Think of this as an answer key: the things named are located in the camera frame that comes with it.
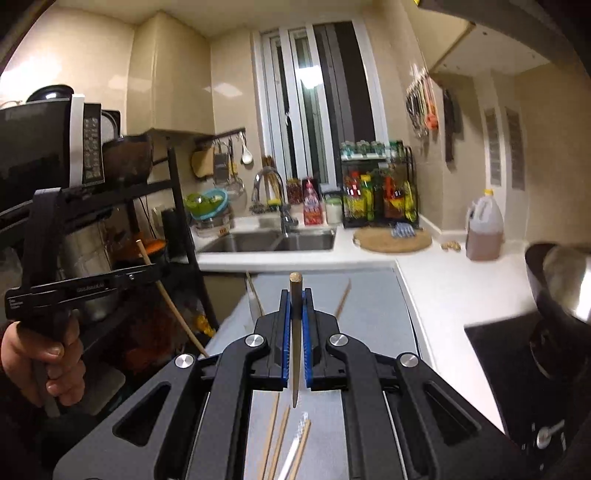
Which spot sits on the person's left hand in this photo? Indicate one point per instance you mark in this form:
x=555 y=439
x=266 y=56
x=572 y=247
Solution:
x=51 y=355

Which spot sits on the black spice rack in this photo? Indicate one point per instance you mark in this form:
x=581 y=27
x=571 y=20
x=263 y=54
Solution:
x=413 y=184

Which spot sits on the range hood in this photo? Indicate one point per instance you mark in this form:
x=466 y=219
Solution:
x=489 y=50

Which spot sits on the black metal shelf rack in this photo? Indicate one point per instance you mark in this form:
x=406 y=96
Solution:
x=182 y=221

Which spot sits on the set of hanging kitchen tools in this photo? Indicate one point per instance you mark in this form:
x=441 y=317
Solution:
x=422 y=106

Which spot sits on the round wooden cutting board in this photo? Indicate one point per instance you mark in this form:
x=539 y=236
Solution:
x=374 y=242

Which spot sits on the black microwave oven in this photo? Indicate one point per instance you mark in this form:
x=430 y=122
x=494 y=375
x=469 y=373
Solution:
x=37 y=143

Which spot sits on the white wall grille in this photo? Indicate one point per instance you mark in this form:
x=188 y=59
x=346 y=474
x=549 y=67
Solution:
x=515 y=147
x=493 y=147

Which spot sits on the grey table mat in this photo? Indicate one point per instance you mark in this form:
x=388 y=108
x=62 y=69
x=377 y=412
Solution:
x=378 y=314

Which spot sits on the black wok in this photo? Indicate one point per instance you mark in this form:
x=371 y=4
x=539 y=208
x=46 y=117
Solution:
x=563 y=286

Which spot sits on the stainless steel pot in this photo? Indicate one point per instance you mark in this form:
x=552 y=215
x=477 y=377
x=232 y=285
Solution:
x=87 y=249

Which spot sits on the sink caddy with scrubbers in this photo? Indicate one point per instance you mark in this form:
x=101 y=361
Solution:
x=265 y=206

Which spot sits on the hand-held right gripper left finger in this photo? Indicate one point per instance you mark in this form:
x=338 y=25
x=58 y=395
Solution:
x=287 y=341

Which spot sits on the black wall rail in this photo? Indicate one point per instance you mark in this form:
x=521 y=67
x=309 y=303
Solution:
x=221 y=136

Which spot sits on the glass jar with red contents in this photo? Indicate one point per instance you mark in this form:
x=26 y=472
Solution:
x=294 y=191

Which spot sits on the hanging cleaver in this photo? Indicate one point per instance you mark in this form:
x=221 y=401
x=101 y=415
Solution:
x=449 y=124

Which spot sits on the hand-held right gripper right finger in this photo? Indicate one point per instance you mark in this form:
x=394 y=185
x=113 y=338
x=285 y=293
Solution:
x=308 y=341

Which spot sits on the hanging wooden board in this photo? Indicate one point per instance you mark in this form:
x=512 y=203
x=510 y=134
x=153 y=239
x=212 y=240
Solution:
x=202 y=164

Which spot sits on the row of green-lidded spice jars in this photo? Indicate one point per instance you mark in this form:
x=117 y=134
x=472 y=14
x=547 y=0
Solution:
x=369 y=147

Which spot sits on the steel kitchen faucet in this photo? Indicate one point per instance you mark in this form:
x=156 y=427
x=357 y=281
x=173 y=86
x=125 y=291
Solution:
x=286 y=217

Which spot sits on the white jar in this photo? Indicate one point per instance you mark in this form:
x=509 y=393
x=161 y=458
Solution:
x=334 y=211

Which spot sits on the white spoon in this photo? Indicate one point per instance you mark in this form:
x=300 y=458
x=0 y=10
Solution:
x=247 y=154

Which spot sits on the stainless steel sink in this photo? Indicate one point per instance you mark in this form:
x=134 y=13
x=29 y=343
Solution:
x=240 y=242

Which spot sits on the blue packet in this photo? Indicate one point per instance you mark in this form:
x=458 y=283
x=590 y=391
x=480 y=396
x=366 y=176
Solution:
x=404 y=230

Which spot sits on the row of condiment bottles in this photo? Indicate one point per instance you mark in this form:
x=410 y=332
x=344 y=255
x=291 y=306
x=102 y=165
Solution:
x=369 y=198

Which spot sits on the plastic oil jug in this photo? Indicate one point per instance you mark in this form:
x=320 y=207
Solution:
x=485 y=235

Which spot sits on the white chopstick with striped tip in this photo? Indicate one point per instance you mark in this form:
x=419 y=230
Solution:
x=287 y=459

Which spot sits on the small tan pieces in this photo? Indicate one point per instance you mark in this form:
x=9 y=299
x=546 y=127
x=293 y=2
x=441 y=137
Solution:
x=450 y=246

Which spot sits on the white framed window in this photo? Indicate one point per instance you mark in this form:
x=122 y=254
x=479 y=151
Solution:
x=323 y=115

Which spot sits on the brown bowl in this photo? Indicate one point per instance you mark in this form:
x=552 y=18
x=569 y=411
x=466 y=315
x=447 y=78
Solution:
x=127 y=157

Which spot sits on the red dish soap bottle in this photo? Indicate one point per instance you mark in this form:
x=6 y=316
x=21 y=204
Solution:
x=312 y=203

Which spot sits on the dark pot with orange rim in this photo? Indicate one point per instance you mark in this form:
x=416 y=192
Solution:
x=152 y=244

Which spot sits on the metal strainer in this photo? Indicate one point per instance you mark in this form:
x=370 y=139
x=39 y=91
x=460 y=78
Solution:
x=235 y=184

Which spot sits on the wooden chopstick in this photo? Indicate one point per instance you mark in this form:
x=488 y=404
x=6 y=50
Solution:
x=279 y=443
x=297 y=323
x=303 y=441
x=255 y=295
x=171 y=304
x=269 y=436
x=343 y=299

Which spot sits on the metal grater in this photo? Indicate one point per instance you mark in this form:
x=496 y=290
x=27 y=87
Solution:
x=221 y=165

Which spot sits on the clear plastic utensil container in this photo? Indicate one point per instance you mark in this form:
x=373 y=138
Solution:
x=268 y=300

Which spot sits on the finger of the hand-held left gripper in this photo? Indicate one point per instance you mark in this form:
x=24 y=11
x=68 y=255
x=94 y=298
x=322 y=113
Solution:
x=115 y=282

